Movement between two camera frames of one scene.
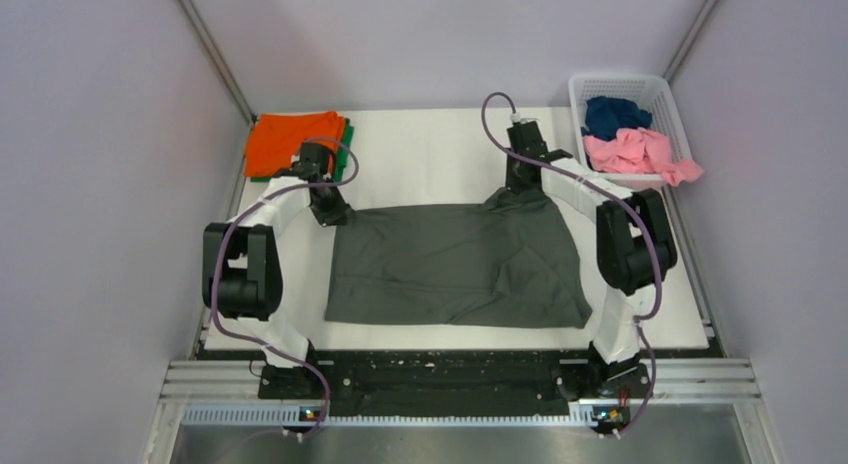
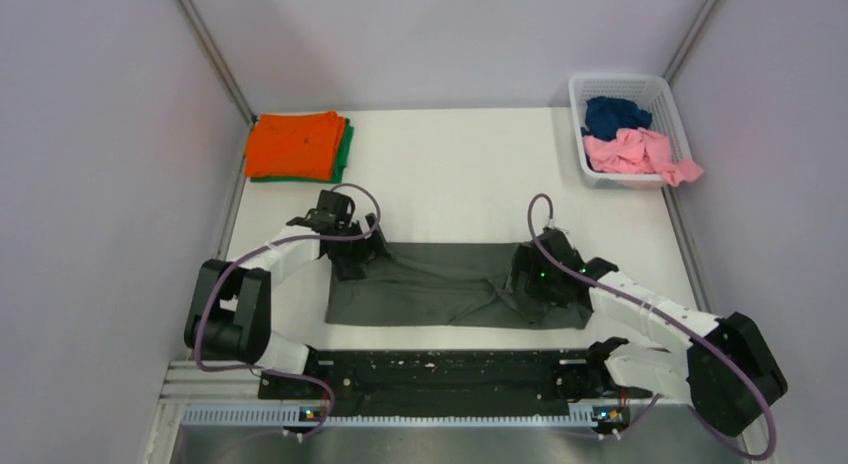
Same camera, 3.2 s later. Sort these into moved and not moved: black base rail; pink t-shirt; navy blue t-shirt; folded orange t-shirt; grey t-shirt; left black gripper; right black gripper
Moved: left black gripper; grey t-shirt; right black gripper
Not moved: black base rail; navy blue t-shirt; folded orange t-shirt; pink t-shirt
